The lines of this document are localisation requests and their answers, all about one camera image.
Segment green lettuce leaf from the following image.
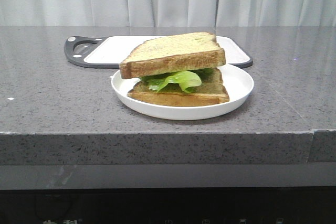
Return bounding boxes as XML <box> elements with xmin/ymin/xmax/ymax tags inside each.
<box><xmin>140</xmin><ymin>68</ymin><xmax>215</xmax><ymax>93</ymax></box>

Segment toasted bread slice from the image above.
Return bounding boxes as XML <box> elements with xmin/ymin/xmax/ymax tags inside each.
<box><xmin>119</xmin><ymin>32</ymin><xmax>226</xmax><ymax>79</ymax></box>
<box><xmin>127</xmin><ymin>68</ymin><xmax>229</xmax><ymax>106</ymax></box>

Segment white round plate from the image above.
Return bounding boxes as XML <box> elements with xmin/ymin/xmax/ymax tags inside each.
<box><xmin>110</xmin><ymin>64</ymin><xmax>254</xmax><ymax>120</ymax></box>

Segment white cutting board black rim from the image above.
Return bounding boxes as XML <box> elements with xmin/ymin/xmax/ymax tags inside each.
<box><xmin>64</xmin><ymin>36</ymin><xmax>253</xmax><ymax>69</ymax></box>

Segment black appliance front panel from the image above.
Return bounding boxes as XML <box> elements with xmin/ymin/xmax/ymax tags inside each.
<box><xmin>1</xmin><ymin>187</ymin><xmax>335</xmax><ymax>223</ymax></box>

